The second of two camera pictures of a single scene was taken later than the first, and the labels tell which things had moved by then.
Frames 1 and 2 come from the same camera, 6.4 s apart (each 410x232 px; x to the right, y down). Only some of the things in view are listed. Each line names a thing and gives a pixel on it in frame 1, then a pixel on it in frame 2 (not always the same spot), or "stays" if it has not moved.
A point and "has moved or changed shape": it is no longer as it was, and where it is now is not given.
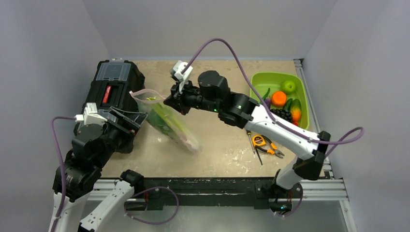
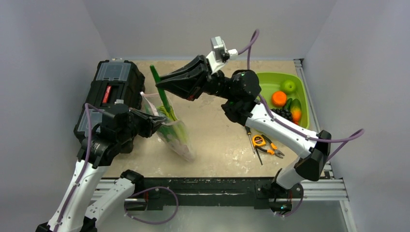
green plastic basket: (263, 81) stays
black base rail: (177, 193) stays
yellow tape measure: (258, 140) stays
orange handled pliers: (273, 151) stays
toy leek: (266, 94) -> (170, 112)
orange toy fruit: (279, 98) stays
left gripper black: (132, 121) -> (151, 124)
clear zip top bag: (166, 119) has moved or changed shape
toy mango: (296, 110) stays
